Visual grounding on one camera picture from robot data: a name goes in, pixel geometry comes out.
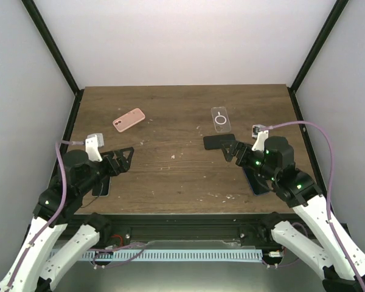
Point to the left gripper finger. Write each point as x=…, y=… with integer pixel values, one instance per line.
x=115, y=153
x=124, y=158

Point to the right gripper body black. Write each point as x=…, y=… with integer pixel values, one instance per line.
x=244, y=161

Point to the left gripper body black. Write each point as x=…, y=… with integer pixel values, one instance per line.
x=112, y=171

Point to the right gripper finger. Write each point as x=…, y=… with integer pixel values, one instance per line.
x=228, y=153
x=237, y=144

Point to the black phone case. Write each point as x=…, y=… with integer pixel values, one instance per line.
x=215, y=142

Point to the clear magsafe phone case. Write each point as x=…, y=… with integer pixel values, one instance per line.
x=220, y=119

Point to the black smartphone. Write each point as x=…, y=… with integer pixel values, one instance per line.
x=102, y=189

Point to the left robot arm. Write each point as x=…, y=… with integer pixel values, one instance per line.
x=33, y=269

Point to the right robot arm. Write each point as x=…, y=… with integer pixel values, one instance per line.
x=334, y=256

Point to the pink phone case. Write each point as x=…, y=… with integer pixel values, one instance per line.
x=128, y=120

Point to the blue smartphone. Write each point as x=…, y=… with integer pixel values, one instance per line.
x=257, y=184

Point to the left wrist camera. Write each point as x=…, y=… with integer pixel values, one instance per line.
x=92, y=144

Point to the black aluminium front rail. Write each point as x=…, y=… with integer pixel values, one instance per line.
x=228, y=227

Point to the light blue cable duct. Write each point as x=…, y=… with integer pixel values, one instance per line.
x=177, y=255

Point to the left black frame post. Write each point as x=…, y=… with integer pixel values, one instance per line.
x=49, y=41

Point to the black frame post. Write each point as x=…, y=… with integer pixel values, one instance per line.
x=319, y=42
x=49, y=41

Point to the right black frame post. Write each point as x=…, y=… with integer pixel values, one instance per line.
x=319, y=42

